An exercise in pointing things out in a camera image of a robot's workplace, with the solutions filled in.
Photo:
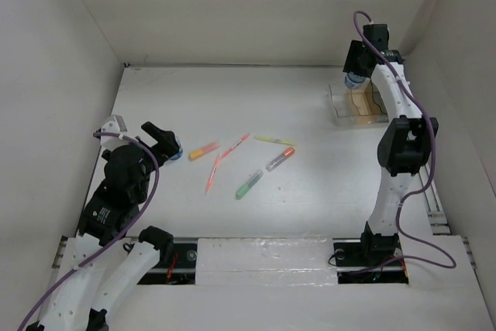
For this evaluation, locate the green highlighter marker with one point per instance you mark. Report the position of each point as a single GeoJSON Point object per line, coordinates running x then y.
{"type": "Point", "coordinates": [241, 192]}

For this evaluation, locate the white foam front board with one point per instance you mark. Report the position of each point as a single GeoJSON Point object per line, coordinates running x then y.
{"type": "Point", "coordinates": [289, 262]}

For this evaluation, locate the orange thin pen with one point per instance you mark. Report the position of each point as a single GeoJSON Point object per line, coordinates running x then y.
{"type": "Point", "coordinates": [212, 174]}

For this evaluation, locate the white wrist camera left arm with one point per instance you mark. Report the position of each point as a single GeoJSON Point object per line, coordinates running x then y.
{"type": "Point", "coordinates": [110, 133]}

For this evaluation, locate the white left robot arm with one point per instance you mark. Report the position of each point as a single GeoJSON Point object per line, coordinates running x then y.
{"type": "Point", "coordinates": [81, 299]}

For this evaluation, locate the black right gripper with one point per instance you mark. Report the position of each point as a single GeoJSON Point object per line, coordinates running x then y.
{"type": "Point", "coordinates": [352, 63]}

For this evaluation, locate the red thin pen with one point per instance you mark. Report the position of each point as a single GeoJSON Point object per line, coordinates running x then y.
{"type": "Point", "coordinates": [235, 145]}

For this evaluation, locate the orange highlighter marker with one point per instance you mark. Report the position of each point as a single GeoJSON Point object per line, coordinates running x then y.
{"type": "Point", "coordinates": [202, 151]}

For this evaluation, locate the grey marker orange cap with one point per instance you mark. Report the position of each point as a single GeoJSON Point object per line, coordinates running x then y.
{"type": "Point", "coordinates": [277, 161]}

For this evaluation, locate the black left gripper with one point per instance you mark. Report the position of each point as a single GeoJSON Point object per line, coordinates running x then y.
{"type": "Point", "coordinates": [167, 143]}

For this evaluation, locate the amber plastic container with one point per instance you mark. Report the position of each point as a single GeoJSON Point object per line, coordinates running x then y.
{"type": "Point", "coordinates": [367, 106]}

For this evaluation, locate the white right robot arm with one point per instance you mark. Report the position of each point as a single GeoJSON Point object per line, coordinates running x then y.
{"type": "Point", "coordinates": [404, 148]}

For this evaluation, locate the clear plastic container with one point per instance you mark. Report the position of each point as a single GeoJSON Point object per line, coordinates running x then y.
{"type": "Point", "coordinates": [340, 104]}

